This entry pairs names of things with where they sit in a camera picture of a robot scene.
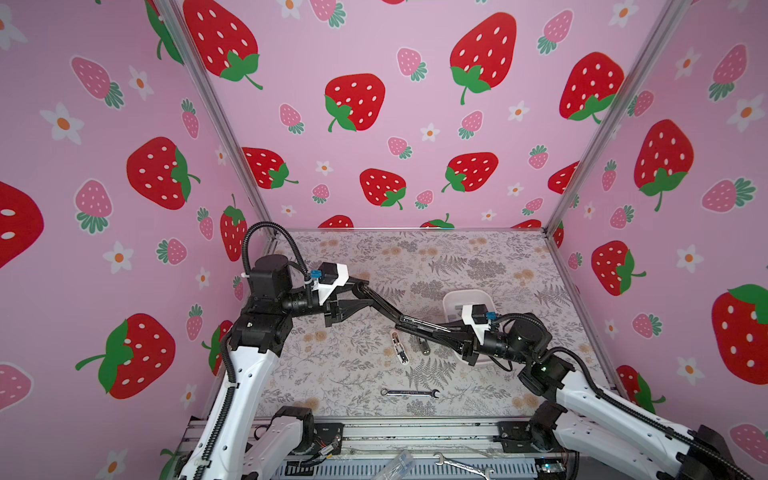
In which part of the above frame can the black stapler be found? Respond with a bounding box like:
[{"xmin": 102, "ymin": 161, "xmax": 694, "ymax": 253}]
[{"xmin": 352, "ymin": 281, "xmax": 470, "ymax": 353}]

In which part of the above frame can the pink mini stapler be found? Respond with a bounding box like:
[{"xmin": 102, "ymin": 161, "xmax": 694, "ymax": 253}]
[{"xmin": 390, "ymin": 330, "xmax": 410, "ymax": 365}]

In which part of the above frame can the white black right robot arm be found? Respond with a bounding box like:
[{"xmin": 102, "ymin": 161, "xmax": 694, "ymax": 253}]
[{"xmin": 437, "ymin": 304, "xmax": 749, "ymax": 479}]

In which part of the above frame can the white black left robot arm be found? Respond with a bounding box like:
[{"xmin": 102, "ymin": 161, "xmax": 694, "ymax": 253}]
[{"xmin": 177, "ymin": 221, "xmax": 377, "ymax": 479}]

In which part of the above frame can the white plastic tray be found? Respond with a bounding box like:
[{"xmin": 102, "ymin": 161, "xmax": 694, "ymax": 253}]
[{"xmin": 442, "ymin": 289, "xmax": 496, "ymax": 323}]

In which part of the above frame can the silver combination wrench on table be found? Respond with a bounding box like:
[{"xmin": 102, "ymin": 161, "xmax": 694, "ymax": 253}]
[{"xmin": 380, "ymin": 388, "xmax": 440, "ymax": 399}]

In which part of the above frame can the clear plastic bag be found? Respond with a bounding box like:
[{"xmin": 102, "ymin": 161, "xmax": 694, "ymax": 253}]
[{"xmin": 372, "ymin": 450, "xmax": 415, "ymax": 480}]

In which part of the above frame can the silver wrench on rail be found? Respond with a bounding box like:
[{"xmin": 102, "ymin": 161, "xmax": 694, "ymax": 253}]
[{"xmin": 433, "ymin": 452, "xmax": 495, "ymax": 480}]

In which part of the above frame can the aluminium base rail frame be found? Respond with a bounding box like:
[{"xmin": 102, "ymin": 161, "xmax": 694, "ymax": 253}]
[{"xmin": 164, "ymin": 407, "xmax": 592, "ymax": 479}]

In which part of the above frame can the aluminium left rear corner post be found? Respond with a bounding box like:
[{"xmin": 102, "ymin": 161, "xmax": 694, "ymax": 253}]
[{"xmin": 156, "ymin": 0, "xmax": 272, "ymax": 221}]

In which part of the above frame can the aluminium corner post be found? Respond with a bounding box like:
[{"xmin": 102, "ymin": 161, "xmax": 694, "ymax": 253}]
[
  {"xmin": 543, "ymin": 0, "xmax": 690, "ymax": 240},
  {"xmin": 156, "ymin": 0, "xmax": 272, "ymax": 221}
]

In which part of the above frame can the aluminium right rear corner post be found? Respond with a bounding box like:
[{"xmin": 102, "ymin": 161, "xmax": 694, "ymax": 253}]
[{"xmin": 543, "ymin": 0, "xmax": 690, "ymax": 240}]

